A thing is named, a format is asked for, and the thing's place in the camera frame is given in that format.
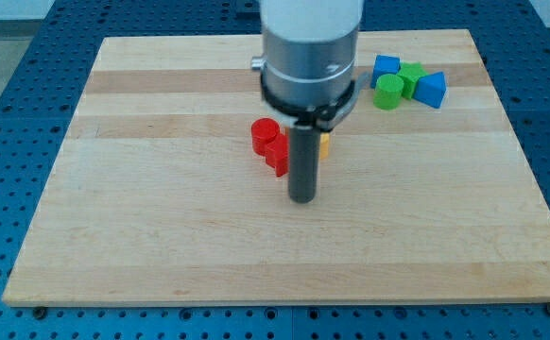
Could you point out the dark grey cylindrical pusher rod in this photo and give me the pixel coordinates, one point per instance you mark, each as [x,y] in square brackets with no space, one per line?
[303,152]

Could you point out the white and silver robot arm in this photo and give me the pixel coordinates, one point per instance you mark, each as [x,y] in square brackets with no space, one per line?
[306,76]

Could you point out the yellow block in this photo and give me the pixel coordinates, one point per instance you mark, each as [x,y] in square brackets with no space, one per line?
[324,146]

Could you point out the red angular block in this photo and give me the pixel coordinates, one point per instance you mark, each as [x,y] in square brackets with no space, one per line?
[277,155]

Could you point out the red cylinder block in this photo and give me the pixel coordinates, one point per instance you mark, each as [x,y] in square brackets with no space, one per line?
[263,131]

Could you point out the green cylinder block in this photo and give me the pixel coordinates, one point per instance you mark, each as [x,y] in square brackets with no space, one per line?
[388,92]

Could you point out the blue cube block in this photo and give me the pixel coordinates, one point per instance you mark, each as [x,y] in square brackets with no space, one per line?
[383,65]

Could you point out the green star block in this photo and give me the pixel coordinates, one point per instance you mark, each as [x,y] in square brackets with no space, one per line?
[411,73]

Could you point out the blue triangular prism block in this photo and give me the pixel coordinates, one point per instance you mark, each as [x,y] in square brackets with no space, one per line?
[431,90]

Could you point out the light wooden board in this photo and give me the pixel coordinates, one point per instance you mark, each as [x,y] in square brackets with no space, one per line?
[156,197]

